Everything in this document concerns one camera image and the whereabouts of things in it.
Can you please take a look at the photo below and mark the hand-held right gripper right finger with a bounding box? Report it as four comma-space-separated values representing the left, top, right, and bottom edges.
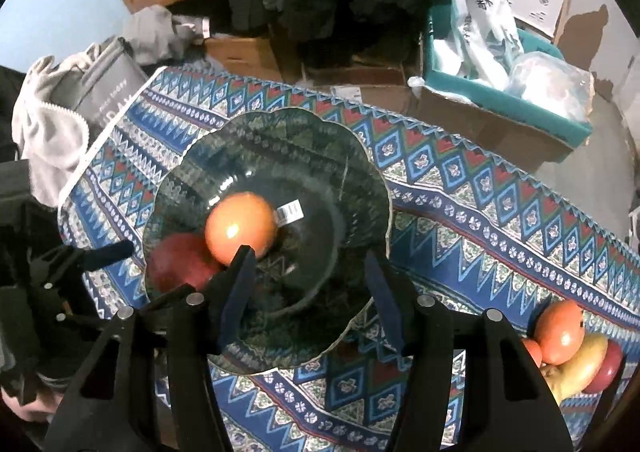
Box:
364, 251, 576, 452

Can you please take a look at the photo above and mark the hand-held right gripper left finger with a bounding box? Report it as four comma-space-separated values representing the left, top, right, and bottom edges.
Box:
45, 245, 257, 452

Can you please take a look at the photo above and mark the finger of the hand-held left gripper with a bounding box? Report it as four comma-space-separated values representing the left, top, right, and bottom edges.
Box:
30, 238, 135, 283

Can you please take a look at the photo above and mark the smooth orange persimmon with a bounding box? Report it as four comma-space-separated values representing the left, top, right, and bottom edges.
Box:
205, 193, 278, 267

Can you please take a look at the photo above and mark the dark glass scalloped bowl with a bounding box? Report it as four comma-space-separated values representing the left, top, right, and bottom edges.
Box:
141, 106, 393, 375

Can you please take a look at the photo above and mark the orange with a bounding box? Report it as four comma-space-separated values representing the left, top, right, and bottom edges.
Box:
534, 299, 586, 366

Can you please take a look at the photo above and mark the yellow green mango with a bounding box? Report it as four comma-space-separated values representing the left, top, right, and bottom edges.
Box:
549, 333, 610, 404

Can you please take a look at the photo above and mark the person's left hand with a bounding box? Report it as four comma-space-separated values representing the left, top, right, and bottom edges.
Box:
0, 386, 57, 427

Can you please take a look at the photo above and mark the red apple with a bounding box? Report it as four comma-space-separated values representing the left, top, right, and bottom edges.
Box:
150, 233, 223, 293
582, 339, 625, 395

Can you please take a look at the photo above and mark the blue patterned tablecloth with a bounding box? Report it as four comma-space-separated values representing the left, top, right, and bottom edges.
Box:
57, 66, 640, 452

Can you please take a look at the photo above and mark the light grey zip hoodie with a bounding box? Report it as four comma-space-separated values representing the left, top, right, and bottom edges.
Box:
12, 36, 146, 209

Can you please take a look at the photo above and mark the small red tomato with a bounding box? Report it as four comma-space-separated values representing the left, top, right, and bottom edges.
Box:
521, 338, 544, 368

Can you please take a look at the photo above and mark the dark grey printed bag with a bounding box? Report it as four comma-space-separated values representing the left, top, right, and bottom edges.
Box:
80, 39, 151, 130

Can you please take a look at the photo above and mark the brown cardboard box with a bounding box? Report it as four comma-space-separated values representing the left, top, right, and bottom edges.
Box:
409, 80, 577, 173
204, 33, 422, 88

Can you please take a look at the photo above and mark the grey crumpled garment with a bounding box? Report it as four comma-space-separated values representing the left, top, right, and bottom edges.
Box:
121, 6, 211, 66

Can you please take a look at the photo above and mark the teal box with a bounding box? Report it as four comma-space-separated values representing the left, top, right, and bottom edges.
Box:
422, 6, 594, 146

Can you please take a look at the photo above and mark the clear plastic bag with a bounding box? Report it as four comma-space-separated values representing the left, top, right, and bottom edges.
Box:
504, 50, 597, 126

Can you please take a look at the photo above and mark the white printed rice bag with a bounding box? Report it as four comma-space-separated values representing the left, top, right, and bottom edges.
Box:
417, 0, 526, 88

